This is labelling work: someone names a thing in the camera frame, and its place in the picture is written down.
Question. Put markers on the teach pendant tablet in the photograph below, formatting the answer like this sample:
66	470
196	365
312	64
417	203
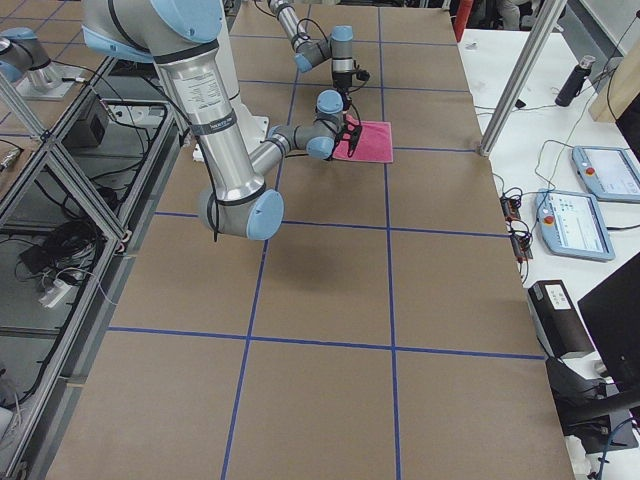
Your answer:
572	225
607	172

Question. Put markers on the black box with label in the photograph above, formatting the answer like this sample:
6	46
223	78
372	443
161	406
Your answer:
558	324

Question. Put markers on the far teach pendant tablet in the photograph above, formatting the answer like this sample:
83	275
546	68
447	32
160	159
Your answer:
607	172

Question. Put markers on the white power strip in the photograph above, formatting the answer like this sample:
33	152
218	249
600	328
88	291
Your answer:
54	294

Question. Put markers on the black water bottle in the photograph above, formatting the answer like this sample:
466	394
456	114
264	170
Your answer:
575	81

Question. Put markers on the aluminium frame side table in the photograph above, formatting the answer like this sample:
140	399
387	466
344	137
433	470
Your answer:
75	206

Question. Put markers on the small electronics circuit board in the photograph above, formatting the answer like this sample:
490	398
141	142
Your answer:
519	232

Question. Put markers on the near teach pendant tablet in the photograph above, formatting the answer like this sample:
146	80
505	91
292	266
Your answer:
572	225

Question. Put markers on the pink and grey towel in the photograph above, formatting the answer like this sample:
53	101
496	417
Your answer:
375	145

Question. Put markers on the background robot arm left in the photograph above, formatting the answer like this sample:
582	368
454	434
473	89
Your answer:
26	63

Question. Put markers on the wooden board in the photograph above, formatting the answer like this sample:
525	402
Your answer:
619	90

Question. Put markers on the aluminium frame post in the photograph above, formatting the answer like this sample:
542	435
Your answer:
536	40

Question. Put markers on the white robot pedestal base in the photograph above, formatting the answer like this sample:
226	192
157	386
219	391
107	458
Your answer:
240	100

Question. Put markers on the black computer monitor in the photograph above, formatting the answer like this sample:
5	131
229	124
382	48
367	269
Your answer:
611	313

